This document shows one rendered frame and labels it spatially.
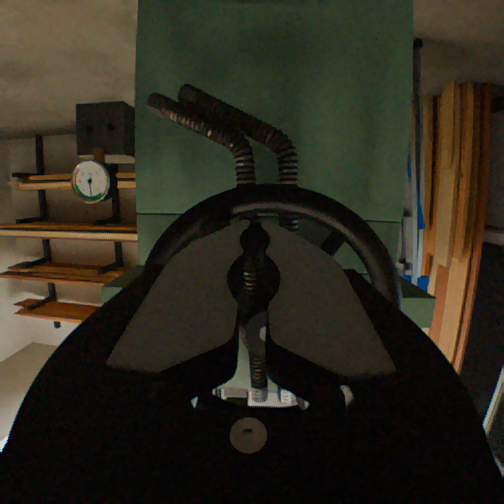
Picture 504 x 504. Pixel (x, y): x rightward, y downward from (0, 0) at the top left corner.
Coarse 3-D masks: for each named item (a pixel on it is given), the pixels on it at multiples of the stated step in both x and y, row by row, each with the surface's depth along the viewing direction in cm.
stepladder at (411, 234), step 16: (416, 48) 103; (416, 64) 105; (416, 80) 107; (416, 96) 109; (416, 112) 110; (416, 128) 112; (416, 144) 114; (416, 160) 115; (416, 176) 117; (416, 192) 116; (416, 208) 116; (416, 224) 118; (400, 240) 134; (416, 240) 119; (400, 256) 136; (416, 256) 121; (400, 272) 137; (416, 272) 122
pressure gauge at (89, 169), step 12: (96, 156) 40; (84, 168) 38; (96, 168) 38; (108, 168) 39; (72, 180) 39; (84, 180) 39; (96, 180) 39; (108, 180) 39; (84, 192) 39; (96, 192) 39; (108, 192) 40
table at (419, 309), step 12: (120, 276) 55; (132, 276) 55; (108, 288) 49; (120, 288) 49; (408, 288) 52; (420, 288) 53; (240, 300) 45; (408, 300) 48; (420, 300) 48; (432, 300) 47; (408, 312) 48; (420, 312) 48; (432, 312) 48; (420, 324) 48
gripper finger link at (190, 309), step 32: (192, 256) 9; (224, 256) 9; (160, 288) 8; (192, 288) 8; (224, 288) 8; (160, 320) 7; (192, 320) 7; (224, 320) 7; (128, 352) 6; (160, 352) 6; (192, 352) 6; (224, 352) 6; (192, 384) 6
